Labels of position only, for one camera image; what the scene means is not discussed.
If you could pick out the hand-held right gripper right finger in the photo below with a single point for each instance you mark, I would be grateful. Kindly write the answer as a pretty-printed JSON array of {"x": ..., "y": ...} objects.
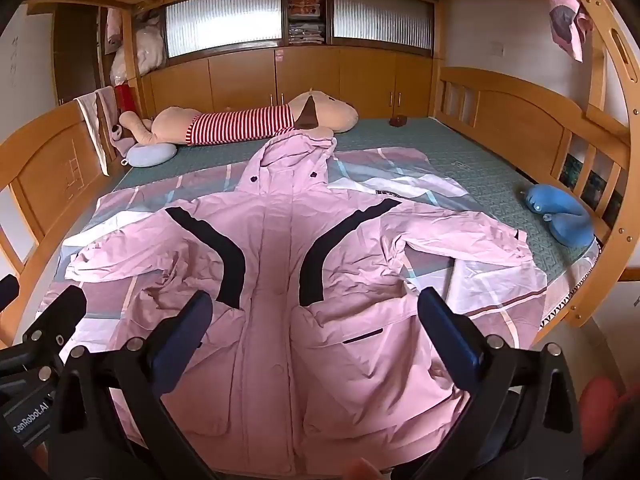
[{"x": 445, "y": 335}]

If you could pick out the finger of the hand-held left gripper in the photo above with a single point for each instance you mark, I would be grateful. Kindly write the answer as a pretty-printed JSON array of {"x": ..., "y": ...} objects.
[
  {"x": 7, "y": 292},
  {"x": 60, "y": 315}
]

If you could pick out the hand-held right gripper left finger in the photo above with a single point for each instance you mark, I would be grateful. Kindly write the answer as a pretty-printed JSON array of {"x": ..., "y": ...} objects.
[{"x": 182, "y": 340}]

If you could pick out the pink jacket with black stripes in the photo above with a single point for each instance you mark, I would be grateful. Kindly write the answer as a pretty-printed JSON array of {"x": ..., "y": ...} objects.
[{"x": 280, "y": 260}]

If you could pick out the person's right hand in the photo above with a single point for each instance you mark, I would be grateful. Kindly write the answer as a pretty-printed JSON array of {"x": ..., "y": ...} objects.
[{"x": 362, "y": 470}]

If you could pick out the plaid bed sheet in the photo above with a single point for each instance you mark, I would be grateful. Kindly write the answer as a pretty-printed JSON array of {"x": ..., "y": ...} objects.
[{"x": 500, "y": 285}]

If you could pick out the blue neck pillow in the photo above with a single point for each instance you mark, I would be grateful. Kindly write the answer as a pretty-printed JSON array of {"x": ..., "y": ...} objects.
[{"x": 565, "y": 220}]

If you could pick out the green patterned mattress mat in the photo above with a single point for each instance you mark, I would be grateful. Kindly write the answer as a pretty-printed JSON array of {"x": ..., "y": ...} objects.
[{"x": 450, "y": 160}]

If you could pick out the pink red cloth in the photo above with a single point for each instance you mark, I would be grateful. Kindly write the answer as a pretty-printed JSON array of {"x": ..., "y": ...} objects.
[{"x": 605, "y": 415}]

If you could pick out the lavender neck pillow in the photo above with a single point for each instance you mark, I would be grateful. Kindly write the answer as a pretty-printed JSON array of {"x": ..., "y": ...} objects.
[{"x": 150, "y": 155}]

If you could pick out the small mauve plush toy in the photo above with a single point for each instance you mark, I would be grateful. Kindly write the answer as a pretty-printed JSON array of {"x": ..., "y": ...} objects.
[{"x": 117, "y": 135}]

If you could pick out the white hanging towel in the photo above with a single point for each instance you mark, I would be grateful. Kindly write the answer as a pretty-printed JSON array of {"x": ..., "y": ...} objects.
[{"x": 92, "y": 120}]

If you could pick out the pink hanging towel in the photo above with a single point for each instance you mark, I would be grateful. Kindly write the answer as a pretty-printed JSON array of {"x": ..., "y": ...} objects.
[{"x": 106, "y": 102}]

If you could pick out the small brown object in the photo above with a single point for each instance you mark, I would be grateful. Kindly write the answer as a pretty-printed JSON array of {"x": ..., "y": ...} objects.
[{"x": 398, "y": 120}]

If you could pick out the large plush dog striped shirt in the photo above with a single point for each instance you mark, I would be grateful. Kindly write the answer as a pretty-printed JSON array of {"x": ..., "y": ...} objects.
[{"x": 240, "y": 125}]

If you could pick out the red hanging cloth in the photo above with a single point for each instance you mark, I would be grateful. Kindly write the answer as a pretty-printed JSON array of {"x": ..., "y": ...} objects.
[{"x": 125, "y": 97}]

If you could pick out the white stuffed plastic bag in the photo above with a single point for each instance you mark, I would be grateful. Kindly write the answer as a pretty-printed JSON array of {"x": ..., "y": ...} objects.
[{"x": 147, "y": 45}]

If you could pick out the small pink hanging cloth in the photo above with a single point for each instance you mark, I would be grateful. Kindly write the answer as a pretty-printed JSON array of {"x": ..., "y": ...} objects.
[{"x": 114, "y": 22}]

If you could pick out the ribbed glass window panel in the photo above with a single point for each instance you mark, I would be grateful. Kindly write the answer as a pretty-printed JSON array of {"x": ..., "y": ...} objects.
[
  {"x": 382, "y": 17},
  {"x": 222, "y": 20}
]

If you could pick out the stack of books and papers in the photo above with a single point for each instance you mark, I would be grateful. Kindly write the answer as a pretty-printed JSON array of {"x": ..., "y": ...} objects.
[{"x": 305, "y": 32}]

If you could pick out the wooden bunk bed frame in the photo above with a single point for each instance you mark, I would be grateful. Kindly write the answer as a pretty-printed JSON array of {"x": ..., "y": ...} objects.
[{"x": 510, "y": 110}]

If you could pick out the wooden wall cabinet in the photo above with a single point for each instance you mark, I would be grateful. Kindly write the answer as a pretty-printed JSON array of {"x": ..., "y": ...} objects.
[{"x": 240, "y": 75}]

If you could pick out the white wall switch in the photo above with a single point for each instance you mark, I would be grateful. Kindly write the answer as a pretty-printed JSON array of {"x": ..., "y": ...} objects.
[{"x": 497, "y": 49}]

